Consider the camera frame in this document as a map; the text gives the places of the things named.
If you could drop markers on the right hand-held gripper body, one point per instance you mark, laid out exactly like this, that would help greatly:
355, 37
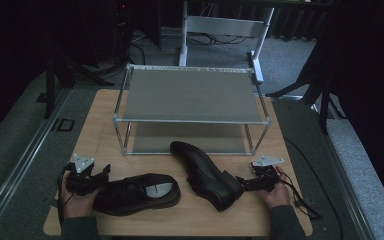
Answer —
266, 175

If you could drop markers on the metal floor rail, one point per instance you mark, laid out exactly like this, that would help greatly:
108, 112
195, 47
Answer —
23, 160
347, 190

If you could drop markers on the person's right hand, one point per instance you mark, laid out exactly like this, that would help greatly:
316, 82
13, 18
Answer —
278, 196

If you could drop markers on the grey tape strip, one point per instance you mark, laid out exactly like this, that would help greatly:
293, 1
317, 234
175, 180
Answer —
51, 202

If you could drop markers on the grey two-tier shoe rack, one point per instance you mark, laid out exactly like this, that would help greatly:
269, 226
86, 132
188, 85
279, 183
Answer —
193, 96

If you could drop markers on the person's left hand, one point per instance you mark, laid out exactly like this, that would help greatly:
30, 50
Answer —
76, 205

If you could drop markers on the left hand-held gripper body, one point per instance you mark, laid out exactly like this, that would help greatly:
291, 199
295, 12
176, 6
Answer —
81, 180

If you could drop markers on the black tape marker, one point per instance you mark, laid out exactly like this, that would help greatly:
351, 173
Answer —
56, 124

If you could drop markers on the black tripod stand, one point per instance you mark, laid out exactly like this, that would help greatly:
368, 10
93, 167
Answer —
50, 90
324, 110

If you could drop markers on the white metal stand frame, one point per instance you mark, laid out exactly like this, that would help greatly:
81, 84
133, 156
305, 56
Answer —
226, 26

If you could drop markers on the black leather shoe grey insole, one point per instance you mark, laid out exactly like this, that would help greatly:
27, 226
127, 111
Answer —
126, 197

